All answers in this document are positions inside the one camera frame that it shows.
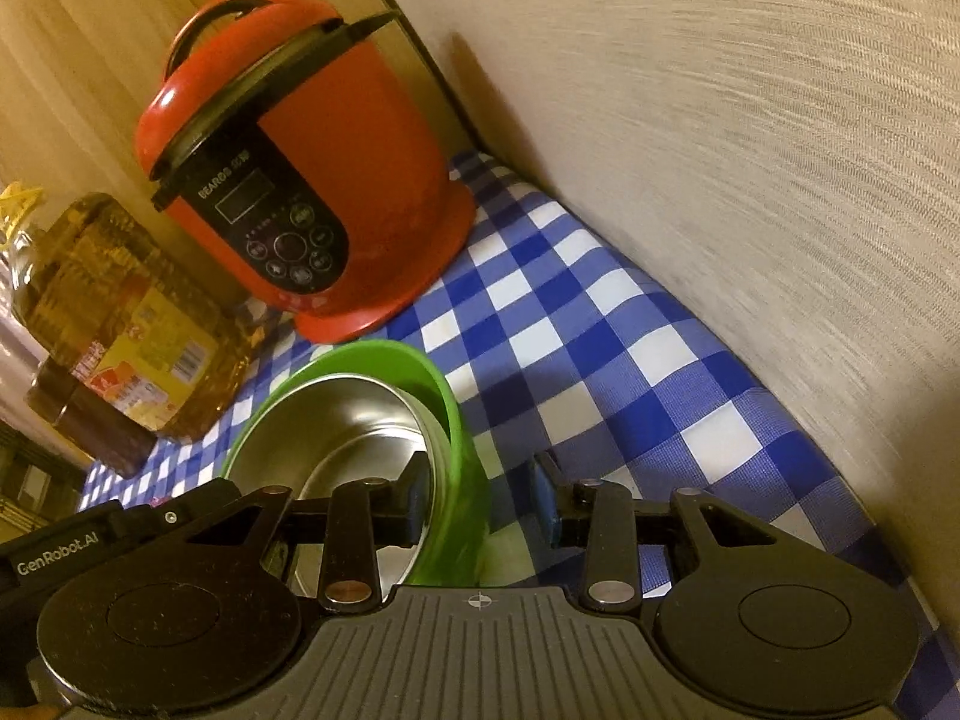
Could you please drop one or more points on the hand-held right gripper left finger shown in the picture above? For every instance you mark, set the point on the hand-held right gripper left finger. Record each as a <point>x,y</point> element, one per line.
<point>415,506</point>

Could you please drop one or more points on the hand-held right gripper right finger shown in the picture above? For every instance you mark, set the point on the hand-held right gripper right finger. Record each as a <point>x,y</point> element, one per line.
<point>544,506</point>

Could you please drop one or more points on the red electric pressure cooker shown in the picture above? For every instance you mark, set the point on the red electric pressure cooker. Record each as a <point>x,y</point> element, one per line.
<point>360,187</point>

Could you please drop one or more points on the green plastic bowl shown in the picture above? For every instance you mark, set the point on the green plastic bowl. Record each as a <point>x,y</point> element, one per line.
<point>459,465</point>

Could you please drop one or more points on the stainless steel bowl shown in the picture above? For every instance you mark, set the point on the stainless steel bowl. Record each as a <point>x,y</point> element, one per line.
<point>337,420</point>

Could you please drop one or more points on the large cooking oil bottle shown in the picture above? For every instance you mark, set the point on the large cooking oil bottle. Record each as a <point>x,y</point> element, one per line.
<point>112,277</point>

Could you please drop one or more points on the blue white checked tablecloth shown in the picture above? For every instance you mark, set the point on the blue white checked tablecloth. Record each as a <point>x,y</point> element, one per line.
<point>600,360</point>

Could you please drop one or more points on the dark brown jar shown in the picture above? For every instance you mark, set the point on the dark brown jar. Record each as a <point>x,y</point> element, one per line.
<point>90,412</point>

